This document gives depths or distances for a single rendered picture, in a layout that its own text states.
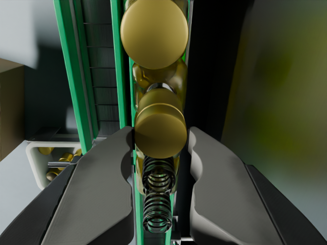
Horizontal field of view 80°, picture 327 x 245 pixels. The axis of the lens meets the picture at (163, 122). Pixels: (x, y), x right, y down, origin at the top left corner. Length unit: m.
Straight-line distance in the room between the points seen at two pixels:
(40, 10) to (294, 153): 0.55
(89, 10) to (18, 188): 0.67
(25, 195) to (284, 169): 0.83
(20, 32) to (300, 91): 0.57
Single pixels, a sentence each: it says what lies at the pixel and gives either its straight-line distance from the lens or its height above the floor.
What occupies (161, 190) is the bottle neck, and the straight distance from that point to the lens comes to 0.18.
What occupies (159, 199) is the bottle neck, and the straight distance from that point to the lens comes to 0.22.
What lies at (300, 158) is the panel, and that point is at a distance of 0.20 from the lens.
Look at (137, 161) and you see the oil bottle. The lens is 0.25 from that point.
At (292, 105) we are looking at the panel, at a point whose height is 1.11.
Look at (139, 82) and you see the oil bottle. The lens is 0.19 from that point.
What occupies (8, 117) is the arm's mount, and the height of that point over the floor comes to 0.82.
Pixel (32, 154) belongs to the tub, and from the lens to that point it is 0.63.
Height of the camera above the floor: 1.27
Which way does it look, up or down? 62 degrees down
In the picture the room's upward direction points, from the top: 177 degrees clockwise
